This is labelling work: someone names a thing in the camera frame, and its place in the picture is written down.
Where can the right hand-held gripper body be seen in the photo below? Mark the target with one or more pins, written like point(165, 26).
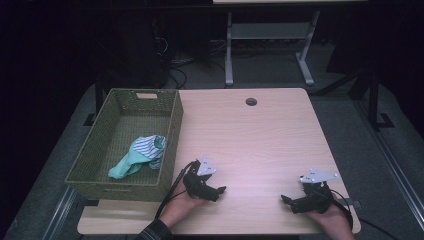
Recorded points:
point(316, 200)

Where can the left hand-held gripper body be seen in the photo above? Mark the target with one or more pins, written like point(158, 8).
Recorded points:
point(196, 185)

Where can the teal striped small garment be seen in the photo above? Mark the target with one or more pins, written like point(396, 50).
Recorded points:
point(146, 148)

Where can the green woven basket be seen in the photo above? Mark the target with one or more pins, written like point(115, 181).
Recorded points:
point(133, 133)

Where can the person's left hand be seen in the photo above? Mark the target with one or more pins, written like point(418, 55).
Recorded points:
point(180, 208)

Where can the person's right hand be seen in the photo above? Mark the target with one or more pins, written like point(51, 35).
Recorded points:
point(335, 223)

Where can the grey tape strip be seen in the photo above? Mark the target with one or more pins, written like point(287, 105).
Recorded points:
point(354, 203)

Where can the black metal stand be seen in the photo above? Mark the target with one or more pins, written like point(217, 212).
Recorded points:
point(373, 100)
point(98, 96)

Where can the metal floor rail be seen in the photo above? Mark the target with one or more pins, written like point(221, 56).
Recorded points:
point(393, 166)
point(58, 213)

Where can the white metal frame desk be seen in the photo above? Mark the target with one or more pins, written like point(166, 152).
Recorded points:
point(228, 50)

